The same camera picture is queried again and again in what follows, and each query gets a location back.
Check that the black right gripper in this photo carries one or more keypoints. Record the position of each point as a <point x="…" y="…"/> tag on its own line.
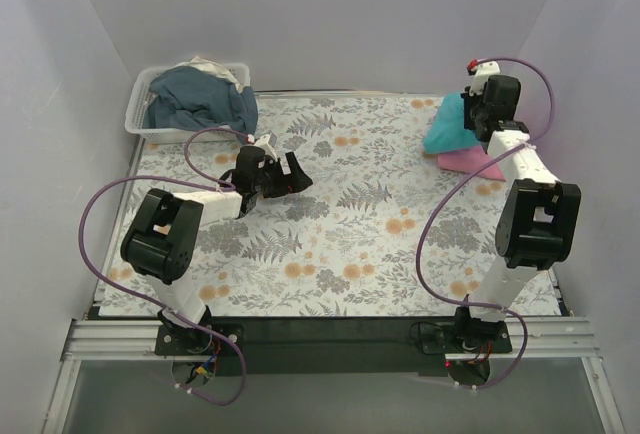
<point x="473" y="111"/>

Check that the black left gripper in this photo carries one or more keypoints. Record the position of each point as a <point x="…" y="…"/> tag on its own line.
<point x="282" y="177"/>

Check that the teal t shirt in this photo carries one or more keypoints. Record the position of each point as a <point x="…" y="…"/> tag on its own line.
<point x="447" y="132"/>

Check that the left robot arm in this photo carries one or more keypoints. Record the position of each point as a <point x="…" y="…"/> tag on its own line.
<point x="161" y="239"/>

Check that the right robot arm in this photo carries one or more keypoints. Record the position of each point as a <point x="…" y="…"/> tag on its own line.
<point x="537" y="225"/>

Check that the folded pink t shirt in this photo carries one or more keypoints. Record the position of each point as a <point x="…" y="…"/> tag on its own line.
<point x="466" y="161"/>

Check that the grey-blue t shirt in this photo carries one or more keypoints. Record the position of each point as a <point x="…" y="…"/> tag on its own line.
<point x="189" y="99"/>

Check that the cream t shirt in basket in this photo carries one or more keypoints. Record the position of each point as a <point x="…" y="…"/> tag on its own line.
<point x="215" y="68"/>

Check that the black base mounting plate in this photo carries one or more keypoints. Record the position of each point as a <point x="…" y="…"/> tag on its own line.
<point x="337" y="345"/>

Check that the white plastic laundry basket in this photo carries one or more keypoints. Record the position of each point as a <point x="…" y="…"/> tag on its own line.
<point x="141" y="98"/>

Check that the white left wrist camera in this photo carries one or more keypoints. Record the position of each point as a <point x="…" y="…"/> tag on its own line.
<point x="266" y="142"/>

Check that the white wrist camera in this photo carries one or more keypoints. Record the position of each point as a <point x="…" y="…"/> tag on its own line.
<point x="266" y="142"/>
<point x="480" y="72"/>

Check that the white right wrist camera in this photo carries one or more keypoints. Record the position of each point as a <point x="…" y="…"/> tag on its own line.
<point x="480" y="72"/>

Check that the aluminium frame rail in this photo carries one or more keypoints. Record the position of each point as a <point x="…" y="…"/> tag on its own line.
<point x="147" y="339"/>

